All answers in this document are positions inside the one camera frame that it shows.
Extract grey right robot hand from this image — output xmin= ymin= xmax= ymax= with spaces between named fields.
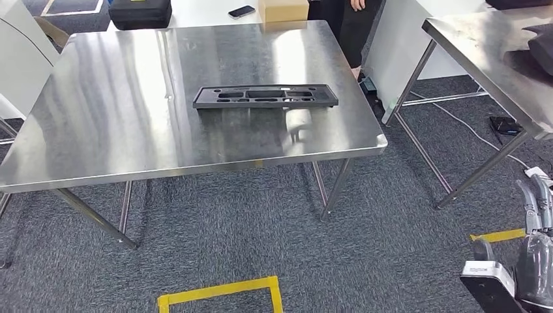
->
xmin=473 ymin=172 xmax=553 ymax=310

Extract black floor device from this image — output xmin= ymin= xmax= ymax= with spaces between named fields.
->
xmin=489 ymin=115 xmax=524 ymax=137

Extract white cabinet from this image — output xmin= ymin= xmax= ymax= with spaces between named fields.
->
xmin=0 ymin=0 xmax=61 ymax=121

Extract brown cardboard box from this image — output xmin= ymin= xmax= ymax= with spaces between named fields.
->
xmin=258 ymin=0 xmax=310 ymax=23

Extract black carrying case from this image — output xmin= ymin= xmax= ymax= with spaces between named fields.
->
xmin=486 ymin=0 xmax=553 ymax=10
xmin=108 ymin=0 xmax=173 ymax=31

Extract brown cardboard sheet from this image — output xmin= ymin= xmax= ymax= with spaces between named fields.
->
xmin=34 ymin=16 xmax=70 ymax=48

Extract black smartphone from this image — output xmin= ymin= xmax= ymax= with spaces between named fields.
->
xmin=228 ymin=5 xmax=256 ymax=20

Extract white floor cable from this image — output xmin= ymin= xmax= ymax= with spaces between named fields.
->
xmin=410 ymin=91 xmax=532 ymax=170

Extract person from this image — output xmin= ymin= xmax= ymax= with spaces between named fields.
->
xmin=307 ymin=0 xmax=383 ymax=81

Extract black power strip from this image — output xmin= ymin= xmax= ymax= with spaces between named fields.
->
xmin=359 ymin=76 xmax=385 ymax=119

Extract white partition panel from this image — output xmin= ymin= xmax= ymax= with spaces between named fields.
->
xmin=363 ymin=0 xmax=489 ymax=124

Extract pale plastic bottle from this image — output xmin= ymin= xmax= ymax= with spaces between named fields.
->
xmin=385 ymin=98 xmax=400 ymax=126

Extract black padded bag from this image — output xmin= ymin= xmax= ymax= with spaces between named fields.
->
xmin=522 ymin=23 xmax=553 ymax=76

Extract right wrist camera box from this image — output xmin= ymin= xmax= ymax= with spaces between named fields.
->
xmin=460 ymin=260 xmax=528 ymax=313

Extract white power strip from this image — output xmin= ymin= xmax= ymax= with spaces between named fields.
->
xmin=524 ymin=166 xmax=553 ymax=187

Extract yellow floor tape square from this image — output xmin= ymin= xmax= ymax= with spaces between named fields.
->
xmin=470 ymin=228 xmax=527 ymax=243
xmin=157 ymin=275 xmax=284 ymax=313

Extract black plastic plate part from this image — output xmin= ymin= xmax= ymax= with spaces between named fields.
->
xmin=192 ymin=83 xmax=339 ymax=110

